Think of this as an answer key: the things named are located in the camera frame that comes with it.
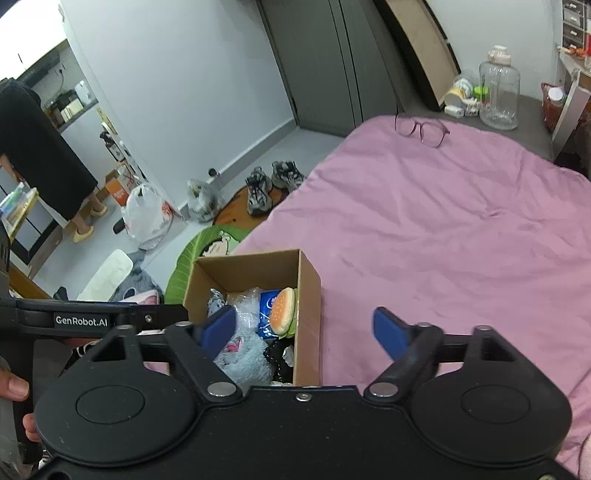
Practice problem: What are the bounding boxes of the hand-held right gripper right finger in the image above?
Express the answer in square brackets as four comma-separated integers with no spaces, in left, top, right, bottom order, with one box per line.
[364,306,530,400]

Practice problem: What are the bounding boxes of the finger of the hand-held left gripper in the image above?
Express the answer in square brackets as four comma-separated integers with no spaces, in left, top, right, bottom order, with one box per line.
[112,303,191,332]

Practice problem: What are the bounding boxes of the person's left hand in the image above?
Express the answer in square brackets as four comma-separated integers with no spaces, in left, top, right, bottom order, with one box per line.
[0,369,41,445]

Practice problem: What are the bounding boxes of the red bag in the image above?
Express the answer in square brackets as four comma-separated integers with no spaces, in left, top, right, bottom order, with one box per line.
[540,82,567,134]

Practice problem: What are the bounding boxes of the white plastic shopping bag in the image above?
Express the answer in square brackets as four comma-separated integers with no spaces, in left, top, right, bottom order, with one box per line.
[121,183,173,250]

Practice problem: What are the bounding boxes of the clear plastic bag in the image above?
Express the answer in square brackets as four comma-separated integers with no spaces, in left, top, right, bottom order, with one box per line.
[226,287,264,331]

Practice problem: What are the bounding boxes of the white yellow cup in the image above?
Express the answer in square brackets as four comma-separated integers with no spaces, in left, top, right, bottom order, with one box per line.
[444,76,476,108]

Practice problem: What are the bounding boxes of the cardboard box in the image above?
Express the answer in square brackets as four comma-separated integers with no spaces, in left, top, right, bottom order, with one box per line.
[182,249,322,387]

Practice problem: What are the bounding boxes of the grey wardrobe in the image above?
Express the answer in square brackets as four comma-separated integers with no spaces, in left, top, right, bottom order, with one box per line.
[256,0,403,138]

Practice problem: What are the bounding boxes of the round brown rug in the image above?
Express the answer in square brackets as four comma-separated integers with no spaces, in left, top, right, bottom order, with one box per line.
[212,185,290,227]

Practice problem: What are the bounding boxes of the black hair claw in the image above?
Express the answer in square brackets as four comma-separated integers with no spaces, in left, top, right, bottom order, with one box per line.
[263,339,296,384]

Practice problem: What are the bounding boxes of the white board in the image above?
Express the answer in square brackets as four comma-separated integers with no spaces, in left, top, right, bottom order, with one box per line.
[551,73,591,149]

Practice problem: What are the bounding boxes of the burger plush toy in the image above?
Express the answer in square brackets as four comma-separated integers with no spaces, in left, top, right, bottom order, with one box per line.
[270,287,297,339]

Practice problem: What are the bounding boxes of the clear-framed glasses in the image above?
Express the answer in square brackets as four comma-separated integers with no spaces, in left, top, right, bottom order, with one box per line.
[394,113,451,149]

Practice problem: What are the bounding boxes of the orange box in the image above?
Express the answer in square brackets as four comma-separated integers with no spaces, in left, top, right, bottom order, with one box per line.
[105,171,135,206]

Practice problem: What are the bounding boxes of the filled transparent bag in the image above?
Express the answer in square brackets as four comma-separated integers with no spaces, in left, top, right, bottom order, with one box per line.
[187,178,226,223]

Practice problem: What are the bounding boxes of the large clear water bottle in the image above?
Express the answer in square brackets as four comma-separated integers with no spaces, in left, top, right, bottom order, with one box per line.
[479,45,522,131]

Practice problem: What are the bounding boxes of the blue tissue packet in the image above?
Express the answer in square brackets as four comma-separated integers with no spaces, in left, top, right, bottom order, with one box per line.
[257,290,280,340]

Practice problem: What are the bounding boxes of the grey plush toy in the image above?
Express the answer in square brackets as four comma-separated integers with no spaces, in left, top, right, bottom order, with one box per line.
[212,329,274,387]

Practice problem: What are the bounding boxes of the stack of colourful books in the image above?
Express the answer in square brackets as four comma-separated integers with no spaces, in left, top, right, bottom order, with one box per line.
[0,182,38,232]

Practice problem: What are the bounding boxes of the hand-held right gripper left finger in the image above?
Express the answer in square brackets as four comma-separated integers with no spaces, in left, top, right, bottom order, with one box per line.
[64,305,243,400]

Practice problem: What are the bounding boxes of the green cartoon rug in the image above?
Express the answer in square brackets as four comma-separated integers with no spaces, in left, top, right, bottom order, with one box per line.
[165,226,243,305]

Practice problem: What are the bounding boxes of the leaning wooden board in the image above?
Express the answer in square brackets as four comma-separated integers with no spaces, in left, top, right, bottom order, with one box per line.
[385,0,463,112]

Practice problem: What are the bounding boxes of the grey sneaker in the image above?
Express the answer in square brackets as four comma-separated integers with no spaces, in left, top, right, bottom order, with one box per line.
[271,160,306,190]
[246,167,273,217]

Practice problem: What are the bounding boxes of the white fluffy mat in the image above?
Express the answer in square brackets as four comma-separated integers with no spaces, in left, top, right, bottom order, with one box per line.
[83,249,135,304]

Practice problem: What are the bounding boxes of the small drawer unit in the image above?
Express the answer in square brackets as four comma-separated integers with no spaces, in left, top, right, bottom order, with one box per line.
[561,0,591,48]

